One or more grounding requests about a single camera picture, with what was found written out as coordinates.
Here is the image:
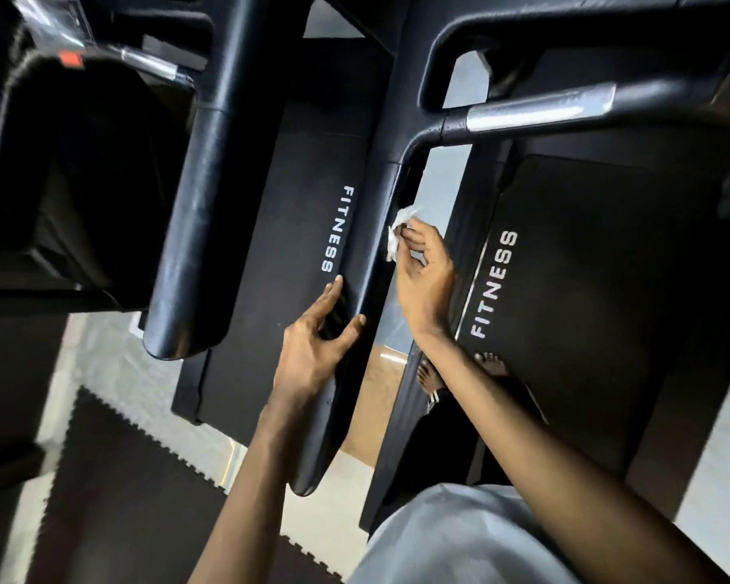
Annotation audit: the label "person's left forearm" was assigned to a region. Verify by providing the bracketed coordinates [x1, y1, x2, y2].
[185, 407, 296, 584]

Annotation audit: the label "silver pulse sensor grip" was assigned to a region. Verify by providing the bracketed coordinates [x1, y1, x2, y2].
[465, 82, 619, 134]
[118, 45, 197, 93]

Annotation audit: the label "clear plastic wrapper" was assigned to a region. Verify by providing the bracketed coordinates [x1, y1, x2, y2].
[17, 0, 89, 38]

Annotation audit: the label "person's right foot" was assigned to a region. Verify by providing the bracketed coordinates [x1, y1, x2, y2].
[474, 352, 510, 378]

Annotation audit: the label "black padded treadmill handrail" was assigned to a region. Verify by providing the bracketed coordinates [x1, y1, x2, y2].
[289, 146, 429, 498]
[142, 0, 317, 361]

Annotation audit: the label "person's left hand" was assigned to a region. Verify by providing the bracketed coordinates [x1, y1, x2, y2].
[268, 276, 367, 417]

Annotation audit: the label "black puzzle floor mat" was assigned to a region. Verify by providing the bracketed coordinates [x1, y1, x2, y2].
[12, 388, 344, 584]

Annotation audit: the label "person's black trousers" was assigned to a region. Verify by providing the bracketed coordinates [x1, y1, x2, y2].
[395, 383, 551, 496]

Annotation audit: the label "white tissue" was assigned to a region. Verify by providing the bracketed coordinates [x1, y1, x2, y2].
[386, 205, 424, 263]

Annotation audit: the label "person's right hand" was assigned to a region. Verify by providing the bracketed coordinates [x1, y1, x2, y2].
[393, 219, 457, 343]

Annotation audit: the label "person's grey shirt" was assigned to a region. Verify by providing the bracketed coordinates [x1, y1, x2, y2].
[348, 483, 591, 584]

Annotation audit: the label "black treadmill console frame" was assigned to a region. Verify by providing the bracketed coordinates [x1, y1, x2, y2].
[419, 0, 730, 115]

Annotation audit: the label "black treadmill console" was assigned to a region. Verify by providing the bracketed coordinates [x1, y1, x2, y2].
[0, 51, 191, 313]

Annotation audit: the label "person's foot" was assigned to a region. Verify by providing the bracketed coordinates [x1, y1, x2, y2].
[474, 352, 510, 378]
[416, 359, 446, 397]

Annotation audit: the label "black treadmill belt deck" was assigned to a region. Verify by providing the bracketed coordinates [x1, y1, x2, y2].
[172, 36, 396, 446]
[360, 153, 730, 532]

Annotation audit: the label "person's right forearm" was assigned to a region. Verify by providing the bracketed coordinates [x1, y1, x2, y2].
[410, 327, 730, 584]

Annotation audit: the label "person's left foot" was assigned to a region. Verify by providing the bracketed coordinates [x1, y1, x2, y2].
[416, 359, 446, 397]

